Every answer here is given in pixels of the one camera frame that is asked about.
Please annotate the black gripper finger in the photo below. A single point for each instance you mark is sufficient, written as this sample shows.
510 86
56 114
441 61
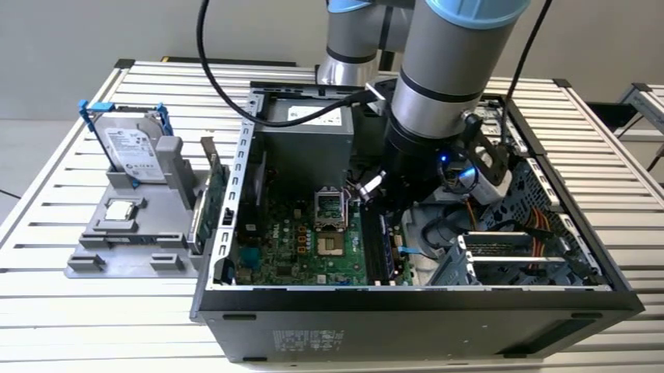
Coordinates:
373 188

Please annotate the RAM stick with black chips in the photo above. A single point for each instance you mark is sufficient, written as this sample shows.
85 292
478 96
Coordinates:
387 248
140 236

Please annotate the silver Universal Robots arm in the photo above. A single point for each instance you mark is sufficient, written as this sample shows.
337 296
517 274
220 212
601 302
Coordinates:
455 58

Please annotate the RAM slot with white latches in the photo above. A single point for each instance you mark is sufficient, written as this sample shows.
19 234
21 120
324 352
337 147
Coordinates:
373 248
391 284

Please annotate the grey power supply unit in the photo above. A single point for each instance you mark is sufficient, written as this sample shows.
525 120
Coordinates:
306 163

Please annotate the CPU socket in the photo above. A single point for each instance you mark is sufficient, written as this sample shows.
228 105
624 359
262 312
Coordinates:
331 245

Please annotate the grey metal drive cage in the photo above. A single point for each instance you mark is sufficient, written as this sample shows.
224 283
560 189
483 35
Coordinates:
493 105

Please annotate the green motherboard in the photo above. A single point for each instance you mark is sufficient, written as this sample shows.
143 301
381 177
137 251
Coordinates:
290 248

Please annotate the perforated metal disk bay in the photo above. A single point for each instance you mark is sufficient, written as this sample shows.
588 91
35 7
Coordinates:
534 186

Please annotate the teal port block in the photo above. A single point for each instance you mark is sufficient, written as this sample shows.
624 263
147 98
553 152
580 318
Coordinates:
248 259

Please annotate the green graphics card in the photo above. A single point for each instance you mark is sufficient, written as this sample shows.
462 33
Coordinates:
215 182

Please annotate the black PC case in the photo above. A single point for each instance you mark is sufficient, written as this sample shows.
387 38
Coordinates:
363 334

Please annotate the grey parts rack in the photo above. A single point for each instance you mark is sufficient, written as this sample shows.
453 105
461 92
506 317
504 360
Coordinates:
165 155

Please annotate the hard disk in blue carrier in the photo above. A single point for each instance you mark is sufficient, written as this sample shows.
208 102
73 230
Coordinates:
129 147

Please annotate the aluminium slat side table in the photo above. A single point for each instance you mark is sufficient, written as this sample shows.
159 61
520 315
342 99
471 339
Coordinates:
648 97

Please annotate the silver CPU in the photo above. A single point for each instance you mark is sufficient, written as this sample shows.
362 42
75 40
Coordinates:
121 210

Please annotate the small silver wrist camera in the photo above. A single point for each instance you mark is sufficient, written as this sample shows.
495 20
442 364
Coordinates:
490 186

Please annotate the large silver wrist camera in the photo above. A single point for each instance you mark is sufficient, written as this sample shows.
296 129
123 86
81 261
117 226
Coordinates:
378 93

